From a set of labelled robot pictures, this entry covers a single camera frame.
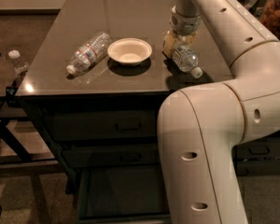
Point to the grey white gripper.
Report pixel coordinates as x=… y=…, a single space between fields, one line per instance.
x=185 y=26

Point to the blue label plastic bottle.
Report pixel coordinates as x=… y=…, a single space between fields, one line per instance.
x=187 y=61

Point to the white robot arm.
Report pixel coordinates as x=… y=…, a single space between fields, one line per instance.
x=198 y=126

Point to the red label plastic bottle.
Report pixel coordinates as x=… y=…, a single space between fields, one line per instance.
x=89 y=53

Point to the middle left drawer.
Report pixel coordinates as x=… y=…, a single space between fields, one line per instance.
x=118 y=155

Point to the middle right drawer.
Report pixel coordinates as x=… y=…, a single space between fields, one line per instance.
x=260 y=149

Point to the bottom right drawer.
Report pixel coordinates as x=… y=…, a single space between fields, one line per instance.
x=258 y=168

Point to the top left drawer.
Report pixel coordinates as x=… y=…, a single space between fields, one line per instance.
x=101 y=125

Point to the small clear bottle white cap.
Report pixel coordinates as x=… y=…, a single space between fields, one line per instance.
x=19 y=64

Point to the open bottom left drawer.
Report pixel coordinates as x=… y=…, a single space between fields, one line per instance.
x=122 y=195

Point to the white paper bowl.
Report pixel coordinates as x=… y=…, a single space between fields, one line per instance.
x=129 y=51

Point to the dark side table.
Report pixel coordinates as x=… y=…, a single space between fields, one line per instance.
x=8 y=113

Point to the small black clamp device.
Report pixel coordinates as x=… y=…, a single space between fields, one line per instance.
x=10 y=96

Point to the dark cabinet frame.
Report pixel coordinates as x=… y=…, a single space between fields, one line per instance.
x=39 y=106

